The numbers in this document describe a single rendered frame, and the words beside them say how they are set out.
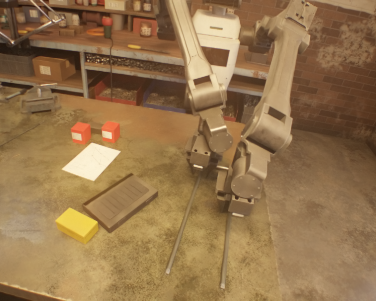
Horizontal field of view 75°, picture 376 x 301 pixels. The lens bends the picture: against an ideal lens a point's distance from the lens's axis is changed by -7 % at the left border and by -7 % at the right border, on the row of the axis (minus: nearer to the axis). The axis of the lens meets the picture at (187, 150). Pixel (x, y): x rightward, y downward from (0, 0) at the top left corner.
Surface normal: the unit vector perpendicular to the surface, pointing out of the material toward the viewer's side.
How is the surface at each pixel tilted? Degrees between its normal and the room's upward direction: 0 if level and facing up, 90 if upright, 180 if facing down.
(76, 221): 0
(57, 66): 91
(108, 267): 0
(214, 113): 20
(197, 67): 50
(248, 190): 90
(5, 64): 90
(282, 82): 28
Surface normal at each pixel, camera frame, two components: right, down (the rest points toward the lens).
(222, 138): 0.18, 0.59
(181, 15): -0.03, -0.09
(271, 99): 0.29, -0.44
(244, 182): -0.21, 0.55
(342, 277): 0.12, -0.80
